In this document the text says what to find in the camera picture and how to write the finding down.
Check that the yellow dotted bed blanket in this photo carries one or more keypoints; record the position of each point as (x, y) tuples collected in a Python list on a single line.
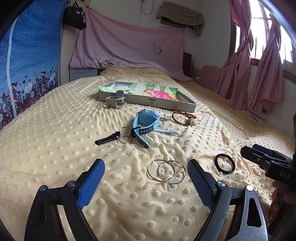
[(144, 195)]

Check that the grey metal tray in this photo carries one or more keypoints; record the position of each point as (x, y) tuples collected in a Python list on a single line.
[(185, 103)]

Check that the black tote bag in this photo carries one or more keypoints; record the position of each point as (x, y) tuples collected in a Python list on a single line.
[(74, 16)]

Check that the black key with rings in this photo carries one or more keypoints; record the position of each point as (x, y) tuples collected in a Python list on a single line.
[(123, 135)]

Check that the pink sheet on headboard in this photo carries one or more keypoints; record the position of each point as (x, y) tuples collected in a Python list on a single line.
[(105, 42)]

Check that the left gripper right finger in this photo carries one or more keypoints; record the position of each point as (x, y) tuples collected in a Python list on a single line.
[(247, 222)]

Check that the blue smart watch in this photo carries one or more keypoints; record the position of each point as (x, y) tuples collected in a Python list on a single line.
[(145, 122)]

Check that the grey hair claw clip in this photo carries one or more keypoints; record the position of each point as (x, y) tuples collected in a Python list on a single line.
[(116, 101)]

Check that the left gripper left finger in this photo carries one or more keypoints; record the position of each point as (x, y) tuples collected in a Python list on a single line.
[(44, 222)]

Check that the colourful bear drawing paper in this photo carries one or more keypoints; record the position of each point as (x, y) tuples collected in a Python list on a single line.
[(142, 89)]

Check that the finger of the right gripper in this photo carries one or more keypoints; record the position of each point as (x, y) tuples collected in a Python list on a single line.
[(262, 160), (271, 153)]

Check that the pink curtain right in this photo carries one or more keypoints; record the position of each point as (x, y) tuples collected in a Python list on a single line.
[(269, 85)]

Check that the pink curtain left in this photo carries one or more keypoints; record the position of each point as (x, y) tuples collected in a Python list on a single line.
[(235, 74)]

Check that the blue patterned wardrobe cover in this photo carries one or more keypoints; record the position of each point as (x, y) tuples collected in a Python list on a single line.
[(30, 52)]

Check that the pink curtain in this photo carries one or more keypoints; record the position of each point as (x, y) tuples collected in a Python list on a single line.
[(235, 74), (269, 85)]

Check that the wooden headboard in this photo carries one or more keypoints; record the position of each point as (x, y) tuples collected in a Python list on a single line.
[(69, 38)]

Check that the brown cord bead pendant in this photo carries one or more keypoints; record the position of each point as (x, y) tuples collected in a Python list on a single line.
[(184, 118)]

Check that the window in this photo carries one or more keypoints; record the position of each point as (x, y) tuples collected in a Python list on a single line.
[(260, 26)]

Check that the grey bedside drawer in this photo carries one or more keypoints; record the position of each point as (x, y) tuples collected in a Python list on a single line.
[(77, 73)]

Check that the white hair clip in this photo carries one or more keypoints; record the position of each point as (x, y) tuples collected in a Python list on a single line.
[(167, 132)]

